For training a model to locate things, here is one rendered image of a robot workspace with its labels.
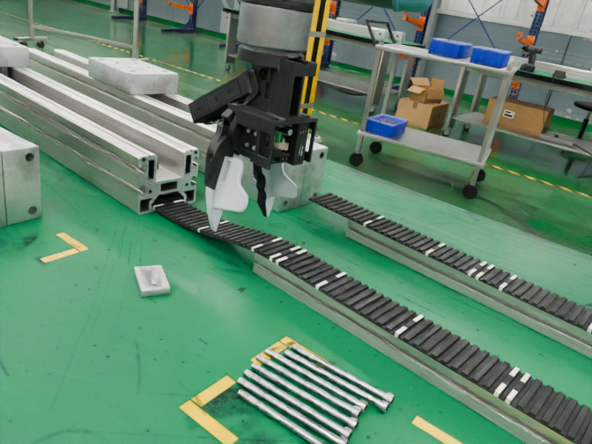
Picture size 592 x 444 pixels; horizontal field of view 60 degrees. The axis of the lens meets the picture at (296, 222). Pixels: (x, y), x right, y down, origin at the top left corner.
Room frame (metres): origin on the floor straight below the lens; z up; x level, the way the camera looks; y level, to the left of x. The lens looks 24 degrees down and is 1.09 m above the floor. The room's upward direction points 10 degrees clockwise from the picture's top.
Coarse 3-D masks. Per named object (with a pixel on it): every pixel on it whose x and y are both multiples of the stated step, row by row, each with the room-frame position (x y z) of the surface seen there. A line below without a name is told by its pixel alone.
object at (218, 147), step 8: (224, 128) 0.55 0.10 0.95; (216, 136) 0.55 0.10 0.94; (224, 136) 0.55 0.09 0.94; (216, 144) 0.54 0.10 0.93; (224, 144) 0.54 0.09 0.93; (208, 152) 0.54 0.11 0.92; (216, 152) 0.54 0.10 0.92; (224, 152) 0.55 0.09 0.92; (232, 152) 0.55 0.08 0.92; (208, 160) 0.54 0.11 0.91; (216, 160) 0.54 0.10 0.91; (208, 168) 0.54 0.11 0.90; (216, 168) 0.54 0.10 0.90; (208, 176) 0.54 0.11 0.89; (216, 176) 0.54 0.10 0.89; (208, 184) 0.54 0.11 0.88; (216, 184) 0.54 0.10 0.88
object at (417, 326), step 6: (414, 318) 0.44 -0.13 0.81; (420, 318) 0.45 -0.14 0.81; (408, 324) 0.43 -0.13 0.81; (414, 324) 0.43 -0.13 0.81; (420, 324) 0.44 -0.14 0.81; (426, 324) 0.44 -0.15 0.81; (432, 324) 0.44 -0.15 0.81; (396, 330) 0.42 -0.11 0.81; (402, 330) 0.42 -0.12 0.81; (408, 330) 0.42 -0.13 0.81; (414, 330) 0.42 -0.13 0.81; (420, 330) 0.42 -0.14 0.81; (396, 336) 0.41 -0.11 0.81; (402, 336) 0.41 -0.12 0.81; (408, 336) 0.41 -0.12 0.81; (414, 336) 0.41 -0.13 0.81; (408, 342) 0.40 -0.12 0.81
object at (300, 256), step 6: (300, 252) 0.54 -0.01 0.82; (306, 252) 0.55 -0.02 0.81; (282, 258) 0.52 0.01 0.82; (288, 258) 0.52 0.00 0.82; (294, 258) 0.53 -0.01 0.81; (300, 258) 0.53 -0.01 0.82; (306, 258) 0.53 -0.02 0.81; (282, 264) 0.51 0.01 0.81; (288, 264) 0.51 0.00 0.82; (294, 264) 0.51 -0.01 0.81
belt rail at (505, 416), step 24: (264, 264) 0.53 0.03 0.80; (288, 288) 0.50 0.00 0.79; (312, 288) 0.48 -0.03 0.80; (336, 312) 0.47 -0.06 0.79; (360, 336) 0.44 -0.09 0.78; (384, 336) 0.43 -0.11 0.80; (408, 360) 0.41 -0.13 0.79; (432, 360) 0.39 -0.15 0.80; (456, 384) 0.38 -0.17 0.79; (480, 408) 0.36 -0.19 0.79; (504, 408) 0.35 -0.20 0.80; (528, 432) 0.34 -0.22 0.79; (552, 432) 0.33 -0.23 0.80
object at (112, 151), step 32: (0, 96) 0.92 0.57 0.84; (32, 96) 0.85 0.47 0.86; (64, 96) 0.91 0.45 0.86; (32, 128) 0.84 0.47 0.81; (64, 128) 0.78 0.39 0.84; (96, 128) 0.73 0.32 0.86; (128, 128) 0.78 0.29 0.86; (64, 160) 0.77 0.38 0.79; (96, 160) 0.71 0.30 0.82; (128, 160) 0.66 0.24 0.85; (160, 160) 0.73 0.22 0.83; (192, 160) 0.71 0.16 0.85; (128, 192) 0.65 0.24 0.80; (160, 192) 0.67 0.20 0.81; (192, 192) 0.72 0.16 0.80
